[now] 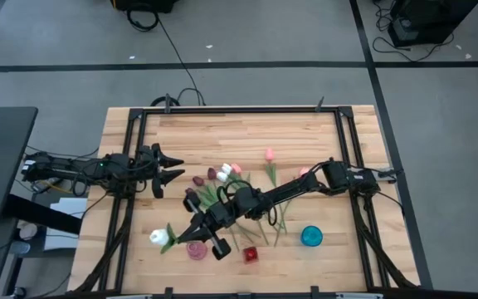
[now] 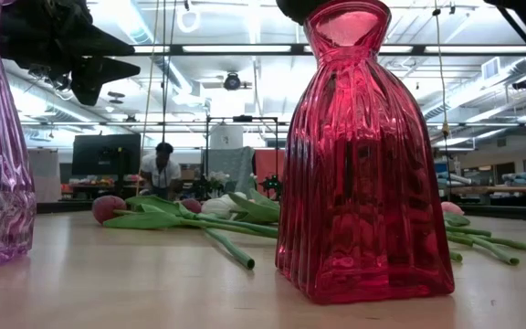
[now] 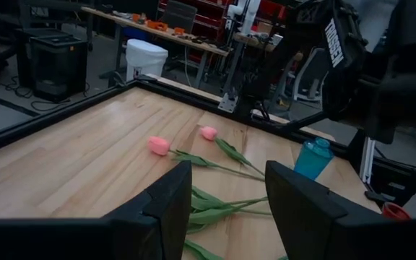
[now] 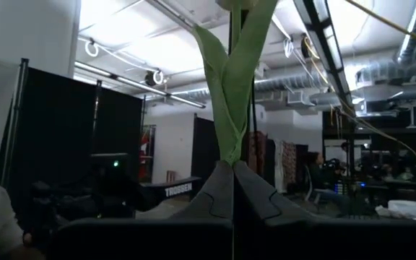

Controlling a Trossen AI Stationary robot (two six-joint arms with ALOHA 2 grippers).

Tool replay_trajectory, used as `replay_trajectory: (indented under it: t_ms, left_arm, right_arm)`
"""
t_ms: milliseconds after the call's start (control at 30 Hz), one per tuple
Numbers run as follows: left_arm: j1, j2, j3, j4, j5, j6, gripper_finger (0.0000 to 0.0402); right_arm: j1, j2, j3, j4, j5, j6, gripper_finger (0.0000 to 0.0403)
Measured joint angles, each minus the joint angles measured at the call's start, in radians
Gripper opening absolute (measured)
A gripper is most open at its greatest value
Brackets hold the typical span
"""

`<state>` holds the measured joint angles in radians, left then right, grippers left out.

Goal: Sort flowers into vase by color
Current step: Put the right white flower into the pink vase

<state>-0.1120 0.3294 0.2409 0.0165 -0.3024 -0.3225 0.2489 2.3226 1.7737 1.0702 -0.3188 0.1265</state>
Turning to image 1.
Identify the blue glass vase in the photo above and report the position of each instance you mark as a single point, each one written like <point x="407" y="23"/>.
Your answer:
<point x="311" y="236"/>

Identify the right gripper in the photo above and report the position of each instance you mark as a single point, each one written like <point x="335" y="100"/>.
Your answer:
<point x="220" y="218"/>

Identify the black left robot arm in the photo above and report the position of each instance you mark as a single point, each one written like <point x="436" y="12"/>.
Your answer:
<point x="77" y="170"/>

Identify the grey small object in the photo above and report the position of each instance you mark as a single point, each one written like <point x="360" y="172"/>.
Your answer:
<point x="19" y="248"/>

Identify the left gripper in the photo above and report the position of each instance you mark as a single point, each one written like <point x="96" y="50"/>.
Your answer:
<point x="147" y="162"/>

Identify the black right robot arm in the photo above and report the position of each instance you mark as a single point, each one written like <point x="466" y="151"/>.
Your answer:
<point x="289" y="189"/>

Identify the dark red artificial tulip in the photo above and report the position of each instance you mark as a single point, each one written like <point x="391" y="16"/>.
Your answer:
<point x="212" y="173"/>
<point x="189" y="191"/>
<point x="198" y="181"/>

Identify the black box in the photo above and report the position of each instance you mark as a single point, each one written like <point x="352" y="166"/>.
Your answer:
<point x="143" y="4"/>

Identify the purple glass vase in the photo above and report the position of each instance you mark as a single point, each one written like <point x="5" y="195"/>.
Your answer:
<point x="196" y="250"/>

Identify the white round object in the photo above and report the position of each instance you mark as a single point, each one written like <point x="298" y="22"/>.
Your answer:
<point x="27" y="231"/>

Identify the white paper sheets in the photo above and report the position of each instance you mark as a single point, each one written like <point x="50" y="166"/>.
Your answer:
<point x="69" y="207"/>

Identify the black equipment case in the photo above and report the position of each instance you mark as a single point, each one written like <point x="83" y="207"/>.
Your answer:
<point x="425" y="21"/>

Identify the red ribbed glass vase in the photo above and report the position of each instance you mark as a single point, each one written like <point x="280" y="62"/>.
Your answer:
<point x="250" y="254"/>

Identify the black desk leg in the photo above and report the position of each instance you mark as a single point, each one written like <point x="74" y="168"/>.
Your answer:
<point x="44" y="214"/>

